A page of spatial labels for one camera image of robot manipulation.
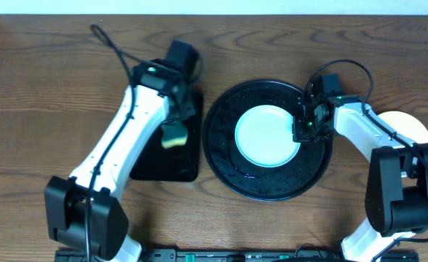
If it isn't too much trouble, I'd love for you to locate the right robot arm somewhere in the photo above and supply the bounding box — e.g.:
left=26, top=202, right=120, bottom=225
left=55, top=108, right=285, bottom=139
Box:
left=293, top=95, right=428, bottom=261

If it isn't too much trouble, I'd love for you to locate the green scrubbing sponge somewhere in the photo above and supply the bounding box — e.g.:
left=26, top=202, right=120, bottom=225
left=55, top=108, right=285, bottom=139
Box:
left=161, top=122, right=188, bottom=149

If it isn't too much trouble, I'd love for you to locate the yellow plate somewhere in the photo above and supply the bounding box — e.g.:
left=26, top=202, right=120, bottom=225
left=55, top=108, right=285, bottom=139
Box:
left=378, top=111, right=428, bottom=143

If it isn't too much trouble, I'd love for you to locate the black rectangular tray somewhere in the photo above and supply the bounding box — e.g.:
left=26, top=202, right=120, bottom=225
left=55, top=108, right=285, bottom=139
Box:
left=130, top=92, right=204, bottom=182

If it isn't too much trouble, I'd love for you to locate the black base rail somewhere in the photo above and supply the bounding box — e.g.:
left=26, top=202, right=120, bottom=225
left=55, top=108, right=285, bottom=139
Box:
left=54, top=247, right=420, bottom=262

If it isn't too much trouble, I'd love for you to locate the round black serving tray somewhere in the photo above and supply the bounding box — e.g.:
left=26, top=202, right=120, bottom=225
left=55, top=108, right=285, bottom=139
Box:
left=202, top=79, right=333, bottom=202

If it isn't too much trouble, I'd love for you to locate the mint green plate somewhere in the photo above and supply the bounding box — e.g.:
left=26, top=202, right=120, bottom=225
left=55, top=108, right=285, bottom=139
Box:
left=234, top=105, right=301, bottom=168

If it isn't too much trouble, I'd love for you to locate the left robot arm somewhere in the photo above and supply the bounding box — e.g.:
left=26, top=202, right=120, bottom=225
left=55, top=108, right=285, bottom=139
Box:
left=44, top=59, right=198, bottom=261

